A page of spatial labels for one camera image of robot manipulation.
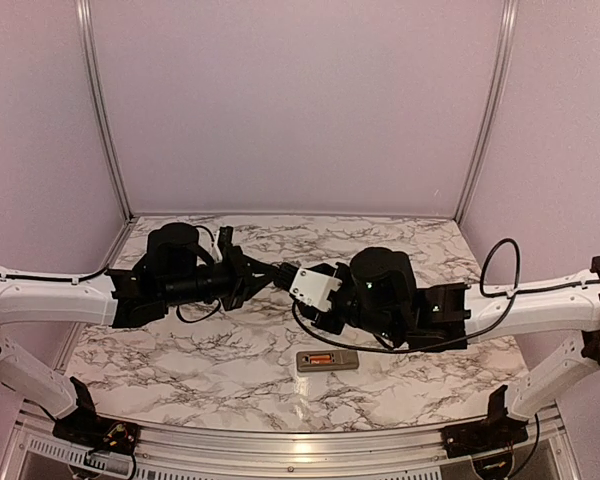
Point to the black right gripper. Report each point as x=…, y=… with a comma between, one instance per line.
x=318, y=320

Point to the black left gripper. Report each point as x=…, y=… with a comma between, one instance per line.
x=241, y=269

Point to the grey white remote control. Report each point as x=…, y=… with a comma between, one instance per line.
x=344, y=360

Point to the orange battery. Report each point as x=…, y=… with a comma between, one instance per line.
x=322, y=359

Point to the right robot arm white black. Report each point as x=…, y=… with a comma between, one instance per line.
x=377, y=293

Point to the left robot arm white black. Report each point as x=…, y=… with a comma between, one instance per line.
x=174, y=270

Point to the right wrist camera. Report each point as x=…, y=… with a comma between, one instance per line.
x=313, y=289

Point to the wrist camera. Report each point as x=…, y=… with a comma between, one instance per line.
x=313, y=289
x=221, y=243

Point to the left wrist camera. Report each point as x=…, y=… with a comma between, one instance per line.
x=221, y=243

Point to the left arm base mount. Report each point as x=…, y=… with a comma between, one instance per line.
x=86, y=427

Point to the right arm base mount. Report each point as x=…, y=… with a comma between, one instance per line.
x=497, y=430

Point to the left aluminium frame post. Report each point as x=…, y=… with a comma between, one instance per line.
x=88, y=41

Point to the aluminium frame post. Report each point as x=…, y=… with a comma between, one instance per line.
x=88, y=41
x=497, y=85

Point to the front aluminium rail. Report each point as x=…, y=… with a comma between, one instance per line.
x=172, y=452

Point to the right aluminium frame post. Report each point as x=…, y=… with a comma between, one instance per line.
x=497, y=85

